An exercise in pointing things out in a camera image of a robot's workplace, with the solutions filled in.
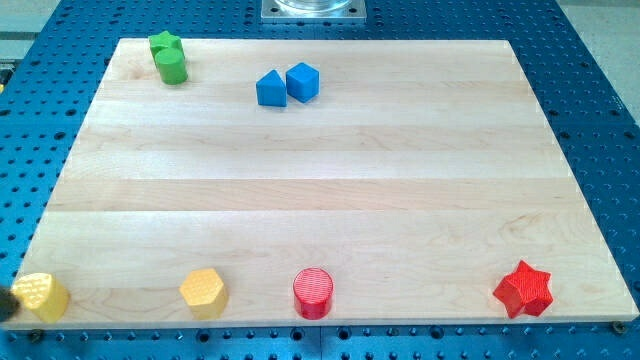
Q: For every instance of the yellow heart block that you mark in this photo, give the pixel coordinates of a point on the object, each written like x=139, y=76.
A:
x=43, y=295

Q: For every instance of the blue perforated table plate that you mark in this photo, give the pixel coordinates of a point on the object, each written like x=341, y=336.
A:
x=51, y=90

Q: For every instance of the yellow hexagon block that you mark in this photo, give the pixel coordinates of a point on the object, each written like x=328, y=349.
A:
x=205, y=293

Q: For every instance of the blue cube block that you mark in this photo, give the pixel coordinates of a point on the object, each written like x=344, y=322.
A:
x=302, y=82

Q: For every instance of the red cylinder block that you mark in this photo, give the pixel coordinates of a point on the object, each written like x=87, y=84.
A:
x=313, y=290

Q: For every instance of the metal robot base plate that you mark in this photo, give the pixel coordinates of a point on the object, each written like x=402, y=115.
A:
x=313, y=11

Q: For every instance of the green star block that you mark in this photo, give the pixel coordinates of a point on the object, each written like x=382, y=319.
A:
x=166, y=48

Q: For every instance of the blue triangle block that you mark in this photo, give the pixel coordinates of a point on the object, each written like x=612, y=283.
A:
x=271, y=90

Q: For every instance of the red star block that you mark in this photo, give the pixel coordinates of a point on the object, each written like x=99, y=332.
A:
x=525, y=291

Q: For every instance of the wooden board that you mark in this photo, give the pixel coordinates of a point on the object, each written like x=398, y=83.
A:
x=418, y=177

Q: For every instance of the green cylinder block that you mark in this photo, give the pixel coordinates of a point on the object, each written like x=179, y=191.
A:
x=171, y=66

